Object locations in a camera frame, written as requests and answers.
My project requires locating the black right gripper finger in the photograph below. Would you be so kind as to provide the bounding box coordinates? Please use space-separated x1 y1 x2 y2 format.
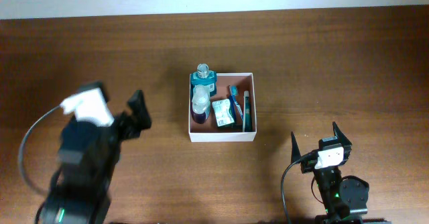
332 121 352 147
291 131 302 164

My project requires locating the green red toothpaste tube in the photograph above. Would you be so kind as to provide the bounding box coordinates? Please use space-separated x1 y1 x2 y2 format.
243 91 252 132

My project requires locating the clear purple liquid bottle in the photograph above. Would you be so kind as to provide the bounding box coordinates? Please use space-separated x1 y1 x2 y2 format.
191 85 210 124

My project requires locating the teal mouthwash bottle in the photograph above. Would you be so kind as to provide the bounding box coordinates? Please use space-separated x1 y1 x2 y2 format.
190 64 217 97

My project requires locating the white green soap packet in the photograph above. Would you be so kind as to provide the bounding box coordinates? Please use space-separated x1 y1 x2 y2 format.
212 99 235 127

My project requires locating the blue white toothbrush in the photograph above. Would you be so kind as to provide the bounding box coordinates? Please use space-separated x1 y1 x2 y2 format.
229 85 243 120

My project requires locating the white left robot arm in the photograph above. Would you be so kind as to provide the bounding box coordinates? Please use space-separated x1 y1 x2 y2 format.
35 82 151 224

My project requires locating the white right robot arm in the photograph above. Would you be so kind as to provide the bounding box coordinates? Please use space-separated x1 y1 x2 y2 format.
291 123 369 223

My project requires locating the white cardboard box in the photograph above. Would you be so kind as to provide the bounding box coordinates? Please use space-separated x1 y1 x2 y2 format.
188 72 257 142

